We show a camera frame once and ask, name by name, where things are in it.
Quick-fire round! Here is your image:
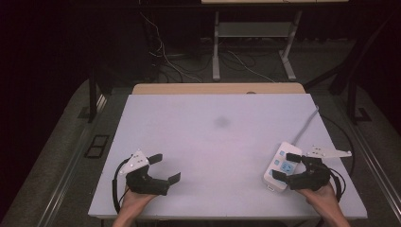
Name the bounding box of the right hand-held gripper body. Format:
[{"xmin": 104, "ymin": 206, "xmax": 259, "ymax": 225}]
[{"xmin": 287, "ymin": 145, "xmax": 353, "ymax": 191}]

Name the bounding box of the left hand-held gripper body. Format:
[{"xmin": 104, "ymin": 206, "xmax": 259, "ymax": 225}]
[{"xmin": 118, "ymin": 149, "xmax": 171, "ymax": 197}]

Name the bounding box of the white power strip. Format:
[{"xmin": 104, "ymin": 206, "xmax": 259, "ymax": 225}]
[{"xmin": 263, "ymin": 141, "xmax": 304, "ymax": 193}]

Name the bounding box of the person's left hand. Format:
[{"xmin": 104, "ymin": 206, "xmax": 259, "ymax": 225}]
[{"xmin": 120, "ymin": 185, "xmax": 158, "ymax": 216}]

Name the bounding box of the person's right hand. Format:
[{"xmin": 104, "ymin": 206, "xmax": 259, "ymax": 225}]
[{"xmin": 297, "ymin": 183, "xmax": 340, "ymax": 216}]

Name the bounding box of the black metal stand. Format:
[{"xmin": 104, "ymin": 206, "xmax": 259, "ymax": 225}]
[{"xmin": 87, "ymin": 67, "xmax": 110, "ymax": 124}]

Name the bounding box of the black tripod stand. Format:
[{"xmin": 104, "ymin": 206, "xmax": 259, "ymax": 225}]
[{"xmin": 304, "ymin": 12, "xmax": 373, "ymax": 125}]

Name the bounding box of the grey power strip cable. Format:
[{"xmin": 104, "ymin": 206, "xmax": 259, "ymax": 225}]
[{"xmin": 290, "ymin": 105, "xmax": 321, "ymax": 146}]

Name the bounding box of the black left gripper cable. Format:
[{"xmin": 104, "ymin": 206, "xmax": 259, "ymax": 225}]
[{"xmin": 112, "ymin": 157, "xmax": 131, "ymax": 214}]

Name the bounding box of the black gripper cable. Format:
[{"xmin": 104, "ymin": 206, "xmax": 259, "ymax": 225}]
[
  {"xmin": 112, "ymin": 157, "xmax": 131, "ymax": 214},
  {"xmin": 321, "ymin": 114, "xmax": 357, "ymax": 202}
]

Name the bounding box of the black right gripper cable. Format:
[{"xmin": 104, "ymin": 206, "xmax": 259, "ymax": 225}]
[{"xmin": 321, "ymin": 114, "xmax": 357, "ymax": 202}]

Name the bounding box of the black rectangular floor frame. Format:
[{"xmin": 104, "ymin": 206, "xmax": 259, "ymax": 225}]
[{"xmin": 83, "ymin": 134, "xmax": 111, "ymax": 159}]

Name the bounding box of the metal floor rail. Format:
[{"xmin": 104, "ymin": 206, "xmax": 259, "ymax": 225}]
[
  {"xmin": 333, "ymin": 94, "xmax": 401, "ymax": 223},
  {"xmin": 37, "ymin": 94, "xmax": 109, "ymax": 227}
]

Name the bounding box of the white floor cable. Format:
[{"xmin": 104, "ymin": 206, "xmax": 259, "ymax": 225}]
[
  {"xmin": 139, "ymin": 11, "xmax": 203, "ymax": 84},
  {"xmin": 226, "ymin": 50, "xmax": 276, "ymax": 83}
]

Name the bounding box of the grey metal table frame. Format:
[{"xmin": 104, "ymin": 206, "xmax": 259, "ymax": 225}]
[{"xmin": 211, "ymin": 10, "xmax": 303, "ymax": 82}]

